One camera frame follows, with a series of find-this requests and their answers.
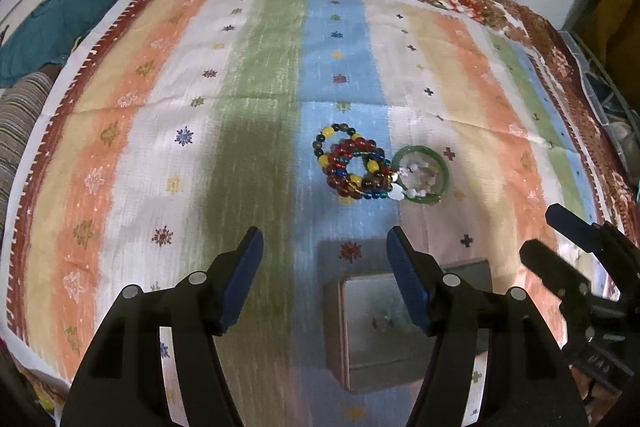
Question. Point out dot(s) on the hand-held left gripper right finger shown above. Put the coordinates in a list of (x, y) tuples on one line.
[(409, 287)]

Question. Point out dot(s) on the green jade bangle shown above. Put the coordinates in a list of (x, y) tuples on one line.
[(422, 150)]

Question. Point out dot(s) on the square metal tin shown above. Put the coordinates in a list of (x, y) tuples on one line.
[(370, 332)]

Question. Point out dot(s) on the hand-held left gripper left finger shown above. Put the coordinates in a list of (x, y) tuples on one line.
[(244, 279)]

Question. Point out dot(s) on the grey patterned cloth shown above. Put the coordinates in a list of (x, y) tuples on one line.
[(595, 72)]

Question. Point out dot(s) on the grey striped bolster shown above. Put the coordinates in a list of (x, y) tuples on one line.
[(20, 117)]

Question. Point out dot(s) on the teal pillow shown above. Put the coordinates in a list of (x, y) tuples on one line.
[(75, 7)]

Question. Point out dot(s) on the striped pastel cloth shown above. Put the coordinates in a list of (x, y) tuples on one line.
[(200, 107)]

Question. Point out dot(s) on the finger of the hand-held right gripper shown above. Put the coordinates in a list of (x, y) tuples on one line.
[(575, 238), (550, 264)]

